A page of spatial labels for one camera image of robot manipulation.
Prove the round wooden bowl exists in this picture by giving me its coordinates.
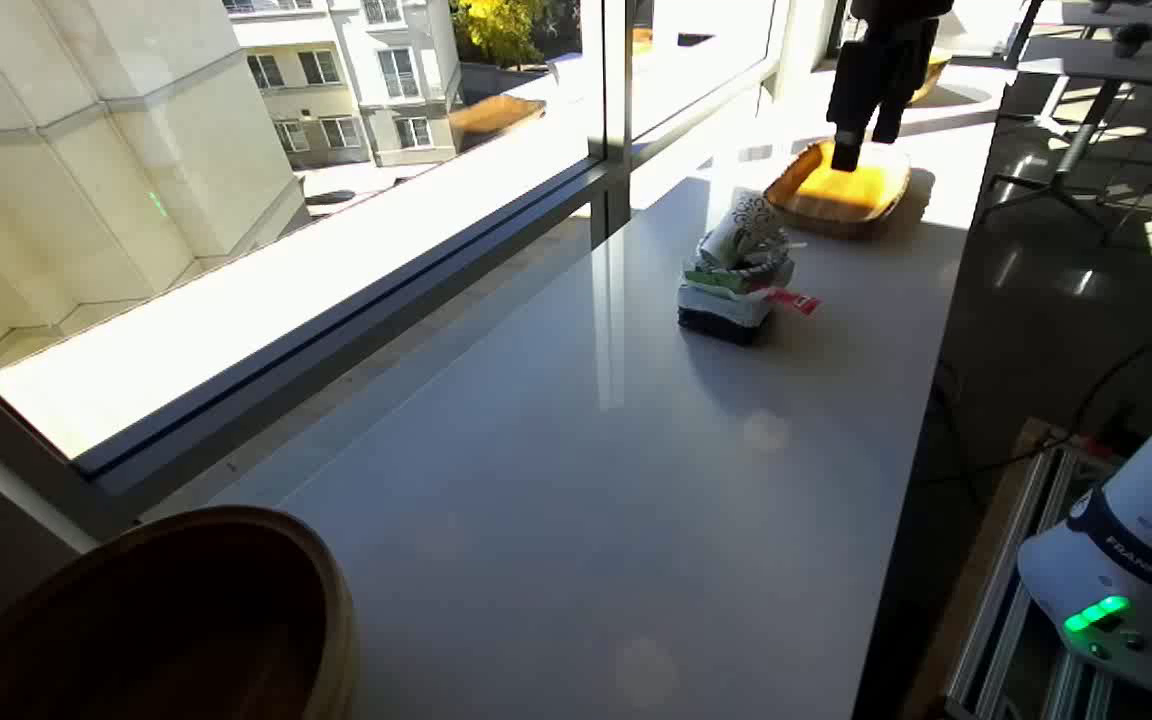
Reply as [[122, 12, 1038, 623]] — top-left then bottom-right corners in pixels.
[[0, 507, 361, 720]]

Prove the patterned paper cup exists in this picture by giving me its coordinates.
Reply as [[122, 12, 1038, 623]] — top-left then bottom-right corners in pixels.
[[695, 193, 787, 268]]

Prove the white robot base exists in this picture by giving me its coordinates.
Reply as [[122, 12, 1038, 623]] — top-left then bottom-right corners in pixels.
[[1017, 437, 1152, 693]]

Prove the black white food container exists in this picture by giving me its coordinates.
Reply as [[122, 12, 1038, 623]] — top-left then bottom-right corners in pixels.
[[679, 282, 772, 345]]

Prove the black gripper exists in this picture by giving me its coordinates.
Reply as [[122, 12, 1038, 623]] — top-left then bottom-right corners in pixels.
[[828, 0, 952, 171]]

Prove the red packet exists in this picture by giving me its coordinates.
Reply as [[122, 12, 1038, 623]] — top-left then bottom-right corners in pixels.
[[772, 289, 821, 315]]

